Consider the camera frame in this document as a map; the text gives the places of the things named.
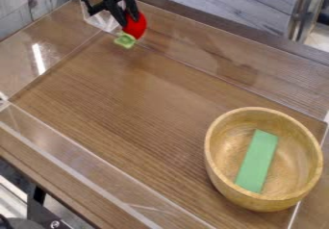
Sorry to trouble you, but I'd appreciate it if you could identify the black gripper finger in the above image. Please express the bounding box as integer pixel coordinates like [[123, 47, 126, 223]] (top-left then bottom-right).
[[106, 1, 127, 27], [124, 0, 140, 22]]

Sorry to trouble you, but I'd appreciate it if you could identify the red plush strawberry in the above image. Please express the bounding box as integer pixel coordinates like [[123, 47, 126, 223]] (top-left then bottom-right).
[[115, 13, 148, 49]]

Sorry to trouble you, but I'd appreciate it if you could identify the metal stand in background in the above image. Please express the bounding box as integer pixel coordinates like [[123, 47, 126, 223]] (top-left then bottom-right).
[[285, 0, 324, 43]]

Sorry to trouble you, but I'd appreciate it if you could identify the green rectangular block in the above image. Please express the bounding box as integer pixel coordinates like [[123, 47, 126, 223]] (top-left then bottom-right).
[[235, 130, 279, 193]]

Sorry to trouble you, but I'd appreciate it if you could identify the wooden bowl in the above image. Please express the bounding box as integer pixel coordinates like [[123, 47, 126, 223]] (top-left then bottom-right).
[[205, 107, 324, 212]]

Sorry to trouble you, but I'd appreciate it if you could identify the black table leg clamp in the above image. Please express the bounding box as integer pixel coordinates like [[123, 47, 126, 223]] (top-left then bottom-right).
[[0, 187, 74, 229]]

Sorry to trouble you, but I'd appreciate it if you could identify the clear acrylic tray wall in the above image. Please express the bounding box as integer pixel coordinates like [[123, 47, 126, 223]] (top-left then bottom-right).
[[0, 93, 214, 229]]

